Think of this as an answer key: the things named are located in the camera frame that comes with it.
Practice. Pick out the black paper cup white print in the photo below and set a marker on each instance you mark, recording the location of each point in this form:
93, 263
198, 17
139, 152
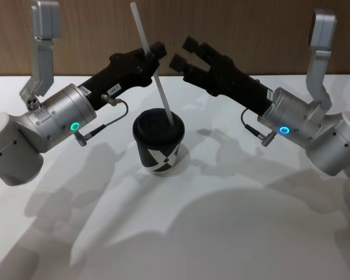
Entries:
147, 156

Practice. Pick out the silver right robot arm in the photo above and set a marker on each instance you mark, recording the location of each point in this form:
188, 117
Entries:
296, 113

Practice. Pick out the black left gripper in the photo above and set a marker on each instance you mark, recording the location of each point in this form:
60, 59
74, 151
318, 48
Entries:
119, 73

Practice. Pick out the black plastic cup lid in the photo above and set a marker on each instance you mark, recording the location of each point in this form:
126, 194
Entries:
151, 125

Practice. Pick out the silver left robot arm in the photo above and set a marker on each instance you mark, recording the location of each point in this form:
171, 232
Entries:
54, 115

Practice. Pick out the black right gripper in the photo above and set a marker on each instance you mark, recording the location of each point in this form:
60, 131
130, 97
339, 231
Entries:
239, 84

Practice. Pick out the white plastic straw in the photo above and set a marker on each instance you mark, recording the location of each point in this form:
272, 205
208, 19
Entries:
140, 26

